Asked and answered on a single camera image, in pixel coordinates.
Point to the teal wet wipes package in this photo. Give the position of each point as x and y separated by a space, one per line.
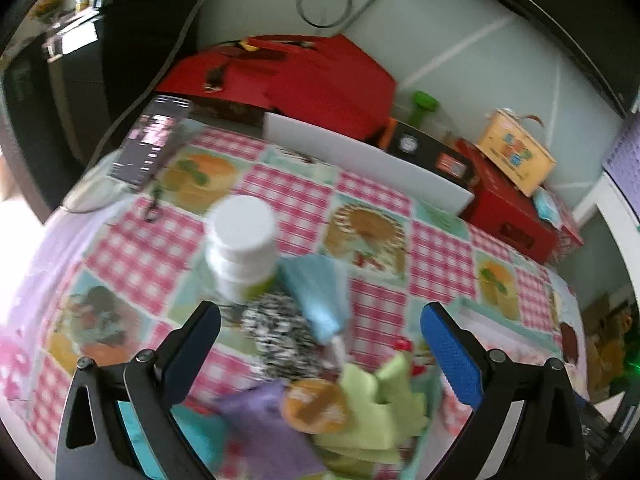
200 435

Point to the white plastic bottle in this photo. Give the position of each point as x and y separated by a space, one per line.
240 240

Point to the light blue pouch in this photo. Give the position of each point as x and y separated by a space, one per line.
546 205

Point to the green tissue pack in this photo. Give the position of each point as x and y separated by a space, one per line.
360 435
402 395

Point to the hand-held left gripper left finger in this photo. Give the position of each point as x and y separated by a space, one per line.
195 350

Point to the black key clip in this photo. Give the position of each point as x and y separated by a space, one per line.
152 212

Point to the pink checked tablecloth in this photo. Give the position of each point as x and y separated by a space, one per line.
430 260

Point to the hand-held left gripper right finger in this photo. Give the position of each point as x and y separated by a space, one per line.
450 355

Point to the brown cardboard box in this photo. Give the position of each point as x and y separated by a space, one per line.
600 320

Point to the white board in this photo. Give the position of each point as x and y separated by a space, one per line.
360 160

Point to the black smartphone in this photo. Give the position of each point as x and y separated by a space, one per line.
150 145

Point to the green capped bottle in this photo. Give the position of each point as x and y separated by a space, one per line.
424 102

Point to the blue face mask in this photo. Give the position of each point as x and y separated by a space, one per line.
315 295

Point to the black box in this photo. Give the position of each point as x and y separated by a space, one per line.
415 145

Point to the purple plastic basket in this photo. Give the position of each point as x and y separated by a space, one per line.
627 155

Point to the red cardboard box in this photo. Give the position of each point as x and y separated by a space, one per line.
505 210

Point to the black and white scrunchie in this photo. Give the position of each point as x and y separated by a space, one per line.
275 330

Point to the purple packet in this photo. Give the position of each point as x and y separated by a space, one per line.
260 420

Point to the red bag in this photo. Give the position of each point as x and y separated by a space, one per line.
310 85

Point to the black cabinet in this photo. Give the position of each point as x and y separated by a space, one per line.
125 50

